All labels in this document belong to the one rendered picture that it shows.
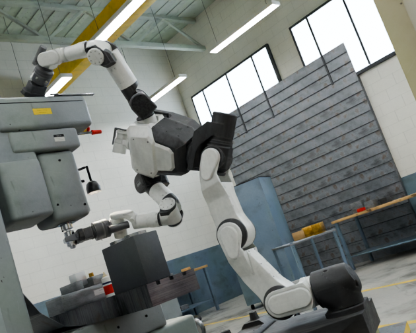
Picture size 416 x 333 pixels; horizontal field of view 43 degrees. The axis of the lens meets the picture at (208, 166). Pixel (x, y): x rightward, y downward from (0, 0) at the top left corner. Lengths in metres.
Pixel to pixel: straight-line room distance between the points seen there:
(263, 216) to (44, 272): 3.90
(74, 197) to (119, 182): 8.44
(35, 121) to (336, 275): 1.45
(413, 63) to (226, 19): 10.75
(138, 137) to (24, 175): 0.52
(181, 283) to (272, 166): 9.14
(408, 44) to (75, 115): 1.73
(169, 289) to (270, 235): 6.36
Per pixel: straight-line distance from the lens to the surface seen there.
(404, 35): 1.25
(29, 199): 2.35
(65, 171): 2.49
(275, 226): 8.23
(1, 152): 2.39
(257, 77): 11.19
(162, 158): 2.44
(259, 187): 8.27
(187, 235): 11.51
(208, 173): 2.34
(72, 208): 2.44
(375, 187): 9.86
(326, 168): 10.31
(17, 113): 2.47
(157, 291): 1.94
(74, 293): 2.43
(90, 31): 9.12
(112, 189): 10.74
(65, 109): 2.58
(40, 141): 2.47
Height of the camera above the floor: 0.94
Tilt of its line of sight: 10 degrees up
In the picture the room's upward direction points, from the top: 19 degrees counter-clockwise
